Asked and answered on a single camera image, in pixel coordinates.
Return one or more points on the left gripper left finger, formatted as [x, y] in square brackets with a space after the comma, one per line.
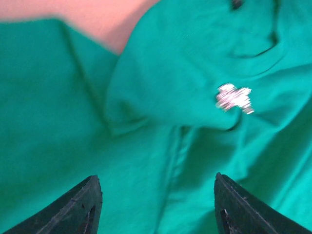
[76, 212]

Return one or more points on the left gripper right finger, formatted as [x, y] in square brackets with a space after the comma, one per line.
[239, 212]

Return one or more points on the green t-shirt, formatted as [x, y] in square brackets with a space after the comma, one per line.
[146, 121]

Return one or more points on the blue gold butterfly brooch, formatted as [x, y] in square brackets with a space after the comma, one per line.
[230, 96]

